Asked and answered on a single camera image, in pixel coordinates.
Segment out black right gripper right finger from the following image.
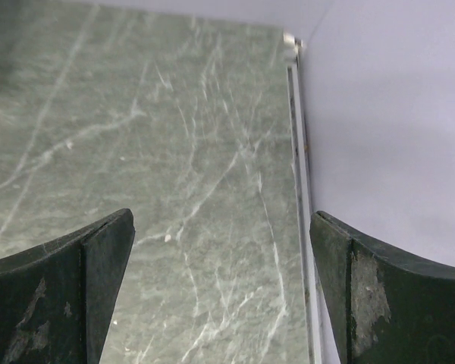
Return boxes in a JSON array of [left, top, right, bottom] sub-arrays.
[[310, 211, 455, 363]]

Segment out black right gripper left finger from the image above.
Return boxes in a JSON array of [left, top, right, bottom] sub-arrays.
[[0, 209, 135, 363]]

